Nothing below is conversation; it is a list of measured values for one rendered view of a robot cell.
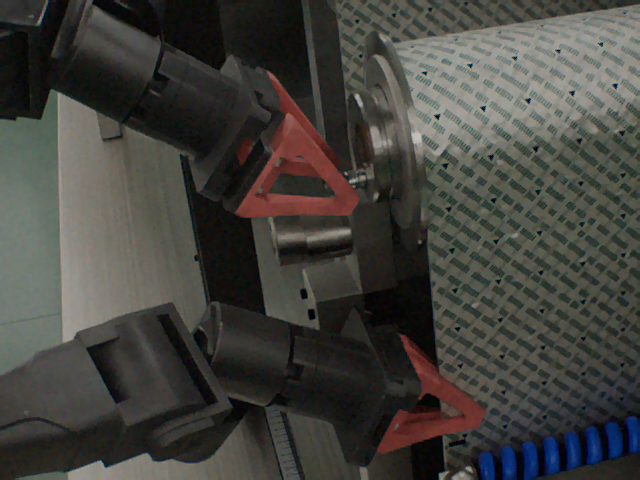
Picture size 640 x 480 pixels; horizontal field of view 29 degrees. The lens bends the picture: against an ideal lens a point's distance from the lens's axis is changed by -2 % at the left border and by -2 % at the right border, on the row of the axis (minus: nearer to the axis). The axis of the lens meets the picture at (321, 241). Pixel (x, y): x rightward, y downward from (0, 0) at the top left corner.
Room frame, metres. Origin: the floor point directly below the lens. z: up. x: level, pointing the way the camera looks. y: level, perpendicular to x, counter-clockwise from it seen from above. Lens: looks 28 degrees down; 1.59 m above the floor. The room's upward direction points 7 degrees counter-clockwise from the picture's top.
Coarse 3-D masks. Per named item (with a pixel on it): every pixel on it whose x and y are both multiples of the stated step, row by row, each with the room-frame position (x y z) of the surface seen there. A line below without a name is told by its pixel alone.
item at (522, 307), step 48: (528, 240) 0.71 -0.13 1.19; (576, 240) 0.71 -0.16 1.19; (624, 240) 0.72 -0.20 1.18; (432, 288) 0.70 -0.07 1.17; (480, 288) 0.70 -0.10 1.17; (528, 288) 0.71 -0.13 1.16; (576, 288) 0.71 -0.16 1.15; (624, 288) 0.72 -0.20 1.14; (480, 336) 0.70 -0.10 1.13; (528, 336) 0.71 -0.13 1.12; (576, 336) 0.71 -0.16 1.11; (624, 336) 0.72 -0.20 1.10; (480, 384) 0.70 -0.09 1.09; (528, 384) 0.71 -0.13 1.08; (576, 384) 0.71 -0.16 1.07; (624, 384) 0.72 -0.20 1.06; (480, 432) 0.70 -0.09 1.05; (528, 432) 0.71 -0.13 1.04; (576, 432) 0.71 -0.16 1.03; (624, 432) 0.72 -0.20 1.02
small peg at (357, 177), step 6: (360, 168) 0.76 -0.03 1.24; (342, 174) 0.75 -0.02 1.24; (348, 174) 0.75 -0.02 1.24; (354, 174) 0.75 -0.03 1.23; (360, 174) 0.75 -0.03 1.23; (348, 180) 0.75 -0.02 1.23; (354, 180) 0.75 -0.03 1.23; (360, 180) 0.75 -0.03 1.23; (366, 180) 0.75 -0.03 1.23; (324, 186) 0.75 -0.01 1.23; (354, 186) 0.75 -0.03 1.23; (360, 186) 0.75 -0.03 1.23; (366, 186) 0.75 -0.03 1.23; (324, 192) 0.75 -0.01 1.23; (330, 192) 0.74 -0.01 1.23
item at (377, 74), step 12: (372, 60) 0.78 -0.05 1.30; (372, 72) 0.78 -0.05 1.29; (384, 72) 0.75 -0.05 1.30; (372, 84) 0.79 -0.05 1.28; (384, 84) 0.75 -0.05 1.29; (396, 96) 0.73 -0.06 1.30; (396, 108) 0.72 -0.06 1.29; (396, 120) 0.72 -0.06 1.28; (408, 144) 0.71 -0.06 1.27; (408, 156) 0.70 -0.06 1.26; (408, 168) 0.70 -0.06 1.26; (408, 180) 0.71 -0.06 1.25; (408, 192) 0.71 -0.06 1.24; (396, 204) 0.75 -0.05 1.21; (408, 204) 0.71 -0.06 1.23; (396, 216) 0.75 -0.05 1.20; (408, 216) 0.72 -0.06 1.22
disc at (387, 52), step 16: (384, 32) 0.77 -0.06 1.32; (368, 48) 0.80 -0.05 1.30; (384, 48) 0.75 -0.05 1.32; (400, 64) 0.73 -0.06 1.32; (400, 80) 0.72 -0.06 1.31; (400, 96) 0.72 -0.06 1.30; (416, 128) 0.70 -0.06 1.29; (416, 144) 0.69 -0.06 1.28; (416, 160) 0.69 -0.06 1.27; (416, 176) 0.69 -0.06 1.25; (416, 192) 0.70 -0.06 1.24; (416, 208) 0.70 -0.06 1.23; (416, 224) 0.71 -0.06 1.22; (400, 240) 0.76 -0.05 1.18; (416, 240) 0.71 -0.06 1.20
